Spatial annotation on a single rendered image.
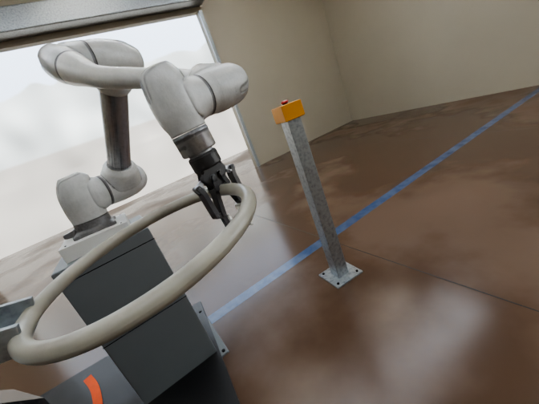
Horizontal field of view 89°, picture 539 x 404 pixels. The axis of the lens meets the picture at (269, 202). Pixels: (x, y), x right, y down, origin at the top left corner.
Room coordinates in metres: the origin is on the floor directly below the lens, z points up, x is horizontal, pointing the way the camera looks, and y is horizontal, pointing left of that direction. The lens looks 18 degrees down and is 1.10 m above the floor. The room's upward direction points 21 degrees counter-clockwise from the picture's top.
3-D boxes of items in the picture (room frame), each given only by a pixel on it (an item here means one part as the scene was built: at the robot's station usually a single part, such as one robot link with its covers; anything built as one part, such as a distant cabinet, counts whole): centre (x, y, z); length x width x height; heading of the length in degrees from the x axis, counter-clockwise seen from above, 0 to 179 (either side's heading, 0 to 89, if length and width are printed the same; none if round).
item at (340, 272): (1.47, -0.26, 0.54); 0.20 x 0.20 x 1.09; 19
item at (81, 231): (1.30, 0.84, 0.89); 0.22 x 0.18 x 0.06; 116
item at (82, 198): (1.32, 0.81, 1.03); 0.18 x 0.16 x 0.22; 136
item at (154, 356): (1.31, 0.82, 0.40); 0.50 x 0.50 x 0.80; 25
